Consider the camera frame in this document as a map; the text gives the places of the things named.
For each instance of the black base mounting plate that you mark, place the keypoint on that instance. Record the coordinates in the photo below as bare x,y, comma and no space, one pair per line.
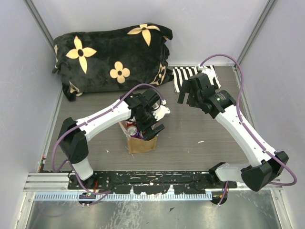
153,182

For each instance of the white slotted cable duct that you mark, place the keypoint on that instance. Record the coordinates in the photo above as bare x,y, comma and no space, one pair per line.
78,196

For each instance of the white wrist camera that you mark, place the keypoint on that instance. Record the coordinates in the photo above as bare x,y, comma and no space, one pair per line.
161,112
210,71

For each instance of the purple soda can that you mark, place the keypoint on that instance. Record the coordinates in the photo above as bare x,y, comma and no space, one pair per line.
132,130
139,135

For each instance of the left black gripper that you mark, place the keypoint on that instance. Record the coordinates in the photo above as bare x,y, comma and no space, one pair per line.
143,128

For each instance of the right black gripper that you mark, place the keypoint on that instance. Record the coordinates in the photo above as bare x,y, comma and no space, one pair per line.
186,88

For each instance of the brown canvas bag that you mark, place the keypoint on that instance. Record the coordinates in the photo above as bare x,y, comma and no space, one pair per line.
136,145

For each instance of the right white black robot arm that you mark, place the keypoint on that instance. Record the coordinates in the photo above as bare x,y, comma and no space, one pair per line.
264,162

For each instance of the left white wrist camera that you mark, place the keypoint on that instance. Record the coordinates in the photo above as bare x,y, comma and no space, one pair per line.
161,112

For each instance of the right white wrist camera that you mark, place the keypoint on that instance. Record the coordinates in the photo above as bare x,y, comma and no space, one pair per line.
210,71

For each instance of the black white striped cloth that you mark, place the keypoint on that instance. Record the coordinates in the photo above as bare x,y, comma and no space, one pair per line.
183,73

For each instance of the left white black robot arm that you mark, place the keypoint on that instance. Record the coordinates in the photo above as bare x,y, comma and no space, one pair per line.
145,108

